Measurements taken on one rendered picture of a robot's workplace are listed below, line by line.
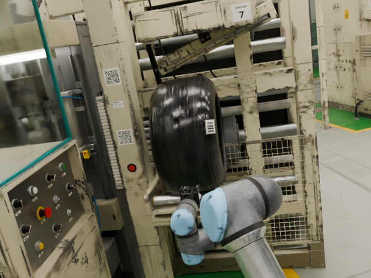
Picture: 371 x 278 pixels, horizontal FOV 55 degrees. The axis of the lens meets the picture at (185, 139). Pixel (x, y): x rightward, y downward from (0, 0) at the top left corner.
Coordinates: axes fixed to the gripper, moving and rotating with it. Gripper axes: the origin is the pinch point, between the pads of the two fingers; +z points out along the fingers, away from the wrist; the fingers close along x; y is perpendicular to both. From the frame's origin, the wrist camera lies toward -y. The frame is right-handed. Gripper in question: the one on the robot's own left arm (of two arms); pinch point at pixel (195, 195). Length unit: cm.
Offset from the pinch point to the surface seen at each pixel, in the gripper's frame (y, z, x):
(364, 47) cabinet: 59, 426, -203
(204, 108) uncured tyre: 34.9, 6.9, -8.0
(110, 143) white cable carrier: 23, 22, 42
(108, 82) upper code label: 52, 18, 36
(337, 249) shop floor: -86, 112, -77
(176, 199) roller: -6.6, 17.1, 12.3
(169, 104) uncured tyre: 38.7, 8.0, 6.9
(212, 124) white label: 28.3, 4.6, -10.5
